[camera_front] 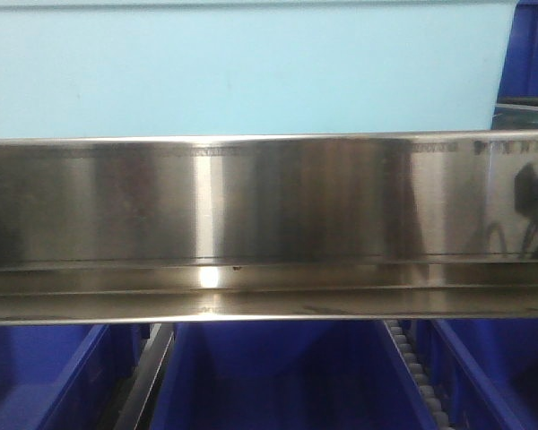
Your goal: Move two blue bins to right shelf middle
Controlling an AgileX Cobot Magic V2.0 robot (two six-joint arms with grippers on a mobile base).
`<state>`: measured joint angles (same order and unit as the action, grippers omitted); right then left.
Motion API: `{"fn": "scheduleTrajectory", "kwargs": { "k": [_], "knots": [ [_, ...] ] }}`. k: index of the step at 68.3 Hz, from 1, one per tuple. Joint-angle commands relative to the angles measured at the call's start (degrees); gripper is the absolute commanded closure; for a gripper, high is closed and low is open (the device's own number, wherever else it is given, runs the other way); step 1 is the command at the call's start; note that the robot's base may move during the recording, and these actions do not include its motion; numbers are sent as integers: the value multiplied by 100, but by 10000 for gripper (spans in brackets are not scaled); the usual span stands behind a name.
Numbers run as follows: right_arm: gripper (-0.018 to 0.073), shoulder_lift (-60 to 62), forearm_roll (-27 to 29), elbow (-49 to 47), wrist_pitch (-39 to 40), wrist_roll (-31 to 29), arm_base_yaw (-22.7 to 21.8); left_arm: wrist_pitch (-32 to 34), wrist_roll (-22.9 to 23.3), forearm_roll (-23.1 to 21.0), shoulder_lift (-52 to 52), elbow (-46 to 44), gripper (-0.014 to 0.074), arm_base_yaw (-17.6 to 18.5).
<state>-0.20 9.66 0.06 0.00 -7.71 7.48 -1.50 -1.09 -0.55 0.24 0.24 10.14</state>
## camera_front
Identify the stainless steel shelf rail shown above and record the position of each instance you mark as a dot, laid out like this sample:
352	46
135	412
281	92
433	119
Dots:
209	228

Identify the light blue plastic bin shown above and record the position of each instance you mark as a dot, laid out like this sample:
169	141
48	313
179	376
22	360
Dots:
141	68

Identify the left roller track divider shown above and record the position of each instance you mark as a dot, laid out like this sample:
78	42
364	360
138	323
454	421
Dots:
135	398

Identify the blue bin lower middle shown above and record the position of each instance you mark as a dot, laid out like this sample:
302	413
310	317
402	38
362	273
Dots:
289	375

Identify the right roller track divider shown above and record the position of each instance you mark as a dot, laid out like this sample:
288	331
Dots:
418	374

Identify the blue bin lower right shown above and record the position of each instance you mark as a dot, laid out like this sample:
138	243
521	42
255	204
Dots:
483	371

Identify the blue bin upper right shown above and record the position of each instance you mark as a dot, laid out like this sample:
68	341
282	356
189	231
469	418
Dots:
519	79

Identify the blue bin lower left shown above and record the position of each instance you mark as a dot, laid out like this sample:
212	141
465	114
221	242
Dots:
64	376

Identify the roller track divider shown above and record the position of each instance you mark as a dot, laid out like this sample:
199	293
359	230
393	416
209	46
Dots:
135	398
418	374

